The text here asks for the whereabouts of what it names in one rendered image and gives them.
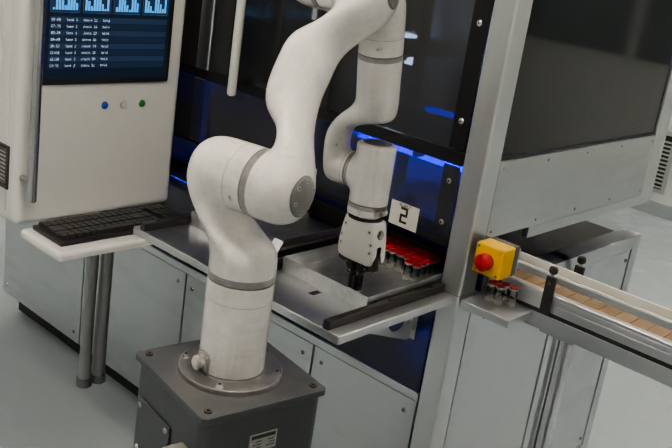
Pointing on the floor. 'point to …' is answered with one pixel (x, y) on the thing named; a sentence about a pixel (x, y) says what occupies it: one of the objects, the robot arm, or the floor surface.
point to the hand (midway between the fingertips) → (355, 281)
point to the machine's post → (477, 185)
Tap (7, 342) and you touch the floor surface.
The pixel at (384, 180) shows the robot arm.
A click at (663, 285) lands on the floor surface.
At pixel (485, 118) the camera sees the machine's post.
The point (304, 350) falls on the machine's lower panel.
